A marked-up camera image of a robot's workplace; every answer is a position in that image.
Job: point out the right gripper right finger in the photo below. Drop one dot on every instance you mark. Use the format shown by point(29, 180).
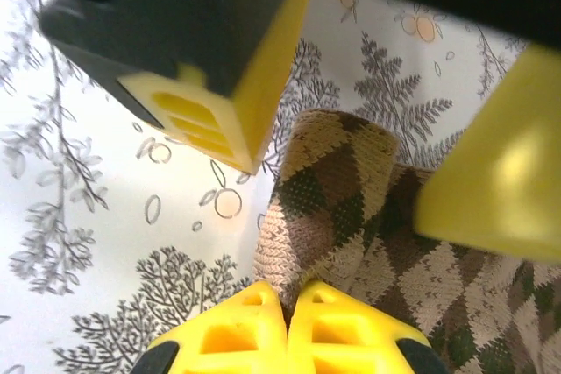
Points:
point(350, 334)

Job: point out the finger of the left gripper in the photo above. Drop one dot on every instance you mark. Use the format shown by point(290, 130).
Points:
point(504, 164)
point(175, 19)

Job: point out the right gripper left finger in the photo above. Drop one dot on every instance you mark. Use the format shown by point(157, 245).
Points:
point(228, 334)

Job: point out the brown argyle sock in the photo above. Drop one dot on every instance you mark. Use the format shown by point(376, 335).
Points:
point(342, 172)

